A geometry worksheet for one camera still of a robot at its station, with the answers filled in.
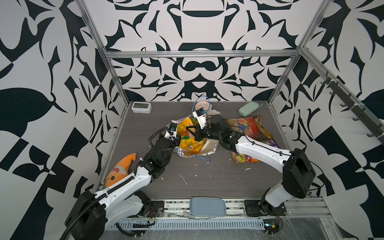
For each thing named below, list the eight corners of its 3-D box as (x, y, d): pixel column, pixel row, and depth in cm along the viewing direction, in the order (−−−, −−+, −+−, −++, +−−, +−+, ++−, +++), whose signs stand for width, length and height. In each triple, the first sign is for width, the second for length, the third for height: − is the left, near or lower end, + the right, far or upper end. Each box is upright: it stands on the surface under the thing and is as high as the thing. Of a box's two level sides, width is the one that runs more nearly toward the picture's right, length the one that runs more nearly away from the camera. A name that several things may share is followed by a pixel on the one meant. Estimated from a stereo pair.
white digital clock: (132, 114, 115) (130, 109, 111) (135, 106, 120) (133, 101, 116) (150, 114, 115) (149, 110, 111) (152, 106, 120) (151, 101, 116)
